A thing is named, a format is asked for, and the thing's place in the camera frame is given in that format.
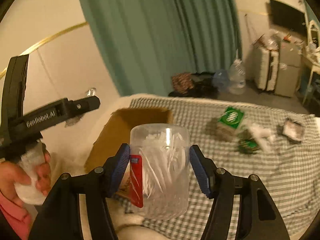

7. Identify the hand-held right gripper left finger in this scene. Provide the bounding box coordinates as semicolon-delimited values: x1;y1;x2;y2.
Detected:
27;143;132;240

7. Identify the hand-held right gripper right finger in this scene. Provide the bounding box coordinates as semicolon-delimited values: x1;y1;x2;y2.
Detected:
189;144;290;240

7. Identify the brown cardboard box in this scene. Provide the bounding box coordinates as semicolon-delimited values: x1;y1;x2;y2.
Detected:
84;107;174;200

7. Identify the clear cotton swab jar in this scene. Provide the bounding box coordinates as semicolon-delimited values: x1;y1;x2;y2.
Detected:
129;123;190;219

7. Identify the person's left forearm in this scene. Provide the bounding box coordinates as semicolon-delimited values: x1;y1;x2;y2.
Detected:
0;192;34;240

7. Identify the person's left hand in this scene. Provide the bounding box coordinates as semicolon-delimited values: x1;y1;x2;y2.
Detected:
0;149;52;200

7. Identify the grey checkered cloth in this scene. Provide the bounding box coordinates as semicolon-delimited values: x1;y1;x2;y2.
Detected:
110;97;320;240

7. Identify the green medicine box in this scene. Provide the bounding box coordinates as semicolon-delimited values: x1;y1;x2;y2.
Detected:
216;106;245;140

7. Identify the white curved tube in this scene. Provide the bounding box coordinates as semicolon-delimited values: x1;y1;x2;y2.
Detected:
246;122;275;153

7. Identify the leopard print bag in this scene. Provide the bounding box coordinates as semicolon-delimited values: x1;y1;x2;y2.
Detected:
171;73;195;95

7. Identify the clear water bottle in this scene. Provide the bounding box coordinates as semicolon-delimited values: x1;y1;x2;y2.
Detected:
228;58;247;95

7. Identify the black and white packet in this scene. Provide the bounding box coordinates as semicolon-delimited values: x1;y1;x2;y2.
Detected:
282;117;306;144

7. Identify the white suitcase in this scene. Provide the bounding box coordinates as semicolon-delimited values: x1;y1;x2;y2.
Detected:
254;44;280;92

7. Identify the grey refrigerator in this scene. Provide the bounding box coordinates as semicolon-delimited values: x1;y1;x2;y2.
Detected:
275;39;304;98

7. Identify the green curtain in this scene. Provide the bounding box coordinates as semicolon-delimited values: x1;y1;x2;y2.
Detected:
74;0;242;97

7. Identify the clear plastic bag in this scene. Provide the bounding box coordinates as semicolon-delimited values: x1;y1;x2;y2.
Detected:
257;30;282;50

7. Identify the white dressing table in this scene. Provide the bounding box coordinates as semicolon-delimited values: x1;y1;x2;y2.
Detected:
301;42;320;105

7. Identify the white oval vanity mirror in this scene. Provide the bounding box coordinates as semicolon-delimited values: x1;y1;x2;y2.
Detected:
306;20;320;45

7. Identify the green bead bracelet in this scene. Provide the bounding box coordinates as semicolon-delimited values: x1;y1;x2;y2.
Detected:
236;130;262;154

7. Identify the white fluffy handle cover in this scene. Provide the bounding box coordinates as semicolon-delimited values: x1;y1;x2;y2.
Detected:
14;140;48;205

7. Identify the black wall television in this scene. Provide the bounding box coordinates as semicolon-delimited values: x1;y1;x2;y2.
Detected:
269;0;307;37

